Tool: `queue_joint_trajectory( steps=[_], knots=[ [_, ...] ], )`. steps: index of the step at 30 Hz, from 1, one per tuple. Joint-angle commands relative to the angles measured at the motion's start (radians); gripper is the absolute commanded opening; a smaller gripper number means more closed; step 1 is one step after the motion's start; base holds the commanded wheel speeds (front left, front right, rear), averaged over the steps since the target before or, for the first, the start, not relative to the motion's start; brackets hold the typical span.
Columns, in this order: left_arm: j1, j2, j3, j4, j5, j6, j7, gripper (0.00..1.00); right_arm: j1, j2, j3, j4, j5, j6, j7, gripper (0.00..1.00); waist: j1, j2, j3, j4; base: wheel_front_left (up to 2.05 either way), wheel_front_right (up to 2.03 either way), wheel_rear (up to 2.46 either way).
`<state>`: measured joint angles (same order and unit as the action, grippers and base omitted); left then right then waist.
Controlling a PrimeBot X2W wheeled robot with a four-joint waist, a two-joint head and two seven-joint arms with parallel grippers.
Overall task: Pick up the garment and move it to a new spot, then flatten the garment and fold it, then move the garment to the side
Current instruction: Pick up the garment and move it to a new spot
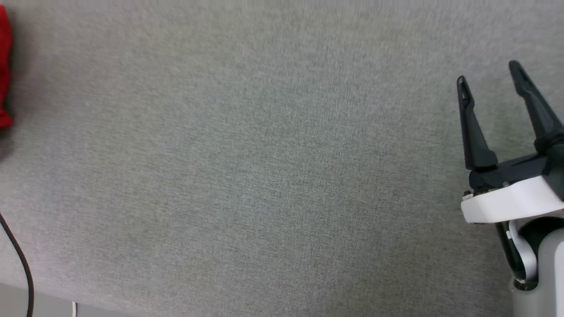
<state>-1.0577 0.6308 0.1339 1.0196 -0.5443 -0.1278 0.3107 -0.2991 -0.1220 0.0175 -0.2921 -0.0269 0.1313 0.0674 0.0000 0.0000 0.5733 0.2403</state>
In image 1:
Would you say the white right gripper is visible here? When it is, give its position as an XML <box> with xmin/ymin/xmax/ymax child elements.
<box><xmin>457</xmin><ymin>60</ymin><xmax>564</xmax><ymax>225</ymax></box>

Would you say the red white sports jersey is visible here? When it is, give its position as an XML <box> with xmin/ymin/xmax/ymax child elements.
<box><xmin>0</xmin><ymin>4</ymin><xmax>14</xmax><ymax>129</ymax></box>

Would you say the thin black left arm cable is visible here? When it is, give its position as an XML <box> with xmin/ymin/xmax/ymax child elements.
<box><xmin>0</xmin><ymin>214</ymin><xmax>35</xmax><ymax>317</ymax></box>

